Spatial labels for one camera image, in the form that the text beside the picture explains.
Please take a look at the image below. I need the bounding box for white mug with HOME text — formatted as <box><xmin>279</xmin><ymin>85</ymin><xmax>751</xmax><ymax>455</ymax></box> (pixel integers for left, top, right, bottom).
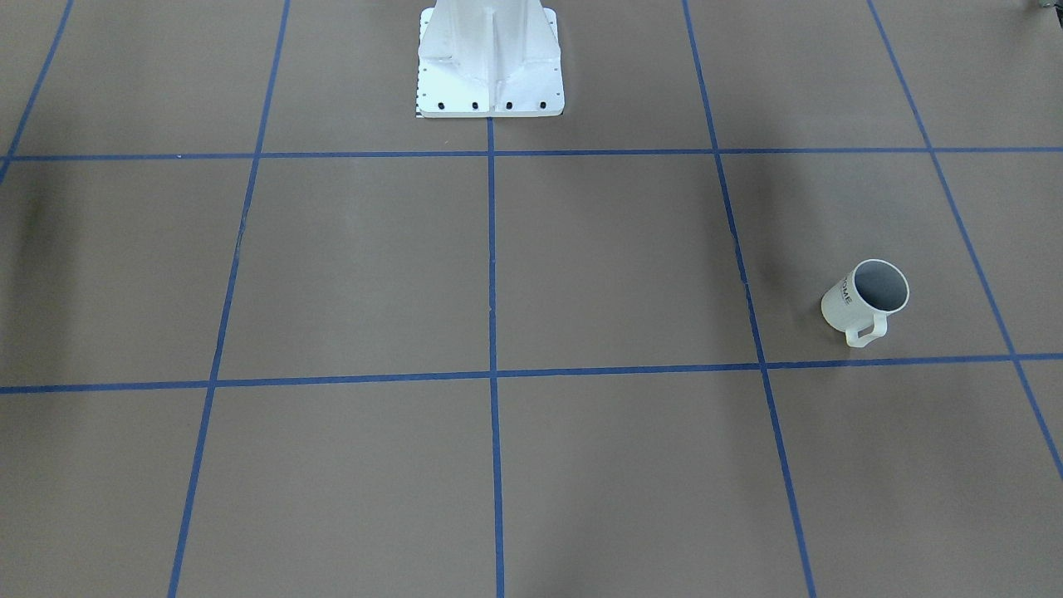
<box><xmin>821</xmin><ymin>258</ymin><xmax>910</xmax><ymax>348</ymax></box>

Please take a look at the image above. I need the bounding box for brown paper table cover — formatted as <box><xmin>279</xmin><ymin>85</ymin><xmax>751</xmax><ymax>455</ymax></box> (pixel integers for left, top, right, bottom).
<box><xmin>2</xmin><ymin>1</ymin><xmax>1061</xmax><ymax>597</ymax></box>

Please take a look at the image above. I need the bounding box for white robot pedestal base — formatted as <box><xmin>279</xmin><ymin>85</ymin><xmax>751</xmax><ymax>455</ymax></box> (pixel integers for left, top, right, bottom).
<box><xmin>415</xmin><ymin>1</ymin><xmax>566</xmax><ymax>119</ymax></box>

